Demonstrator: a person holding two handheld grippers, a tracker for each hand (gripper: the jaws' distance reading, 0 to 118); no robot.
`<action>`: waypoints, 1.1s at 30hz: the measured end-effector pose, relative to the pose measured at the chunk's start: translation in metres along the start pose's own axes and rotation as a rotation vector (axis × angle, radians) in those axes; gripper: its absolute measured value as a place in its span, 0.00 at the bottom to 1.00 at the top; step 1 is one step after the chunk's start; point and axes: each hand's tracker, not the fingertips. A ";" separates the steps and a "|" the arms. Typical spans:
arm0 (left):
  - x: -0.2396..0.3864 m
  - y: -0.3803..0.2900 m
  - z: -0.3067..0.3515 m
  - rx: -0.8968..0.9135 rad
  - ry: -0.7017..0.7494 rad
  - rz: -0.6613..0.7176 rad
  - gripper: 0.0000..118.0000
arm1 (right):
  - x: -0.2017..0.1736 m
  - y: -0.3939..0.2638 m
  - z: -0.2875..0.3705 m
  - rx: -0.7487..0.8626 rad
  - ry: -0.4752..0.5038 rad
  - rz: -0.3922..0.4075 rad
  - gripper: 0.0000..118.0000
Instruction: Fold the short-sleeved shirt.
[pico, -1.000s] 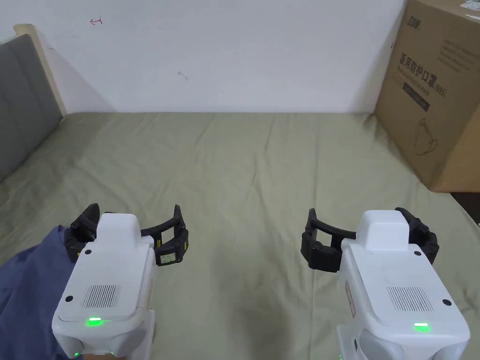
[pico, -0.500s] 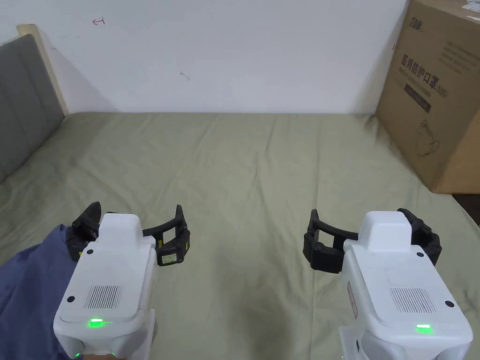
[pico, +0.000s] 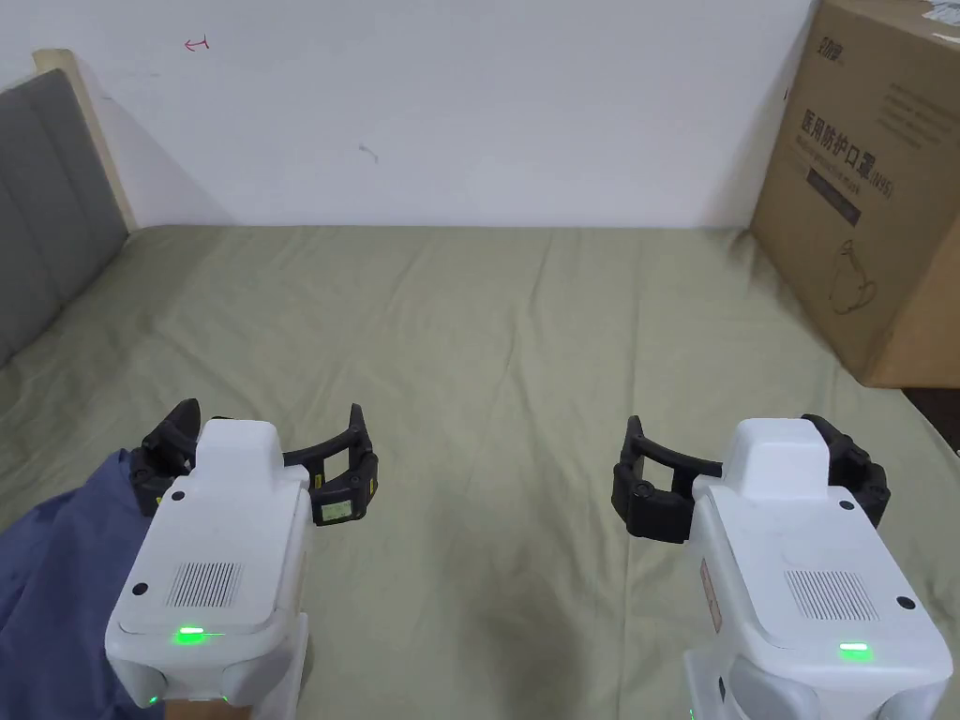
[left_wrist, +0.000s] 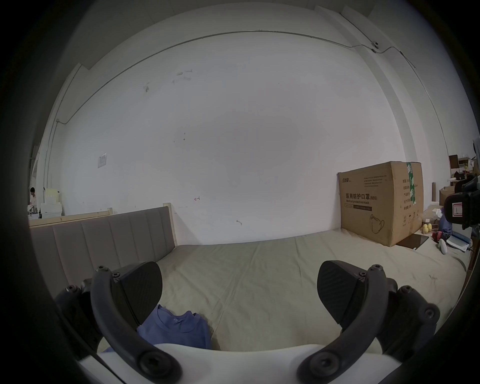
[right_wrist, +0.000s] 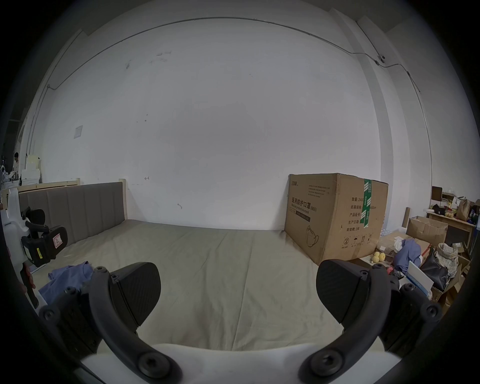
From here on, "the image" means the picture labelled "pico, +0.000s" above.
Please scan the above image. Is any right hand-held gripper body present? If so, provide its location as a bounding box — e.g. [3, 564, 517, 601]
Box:
[681, 415, 949, 720]

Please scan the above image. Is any grey padded headboard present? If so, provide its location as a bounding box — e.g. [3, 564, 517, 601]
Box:
[0, 48, 141, 370]

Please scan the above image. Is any bed with pale green sheet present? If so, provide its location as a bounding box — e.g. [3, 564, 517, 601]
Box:
[0, 224, 960, 720]

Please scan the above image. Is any large brown cardboard carton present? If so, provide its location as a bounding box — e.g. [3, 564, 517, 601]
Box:
[749, 0, 960, 391]

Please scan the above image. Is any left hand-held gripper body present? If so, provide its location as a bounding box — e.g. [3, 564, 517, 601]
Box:
[104, 417, 313, 720]

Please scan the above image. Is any dark blue garment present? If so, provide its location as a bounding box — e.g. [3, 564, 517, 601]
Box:
[0, 447, 171, 720]

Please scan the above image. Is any person's left hand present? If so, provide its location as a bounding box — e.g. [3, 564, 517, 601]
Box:
[162, 697, 228, 720]

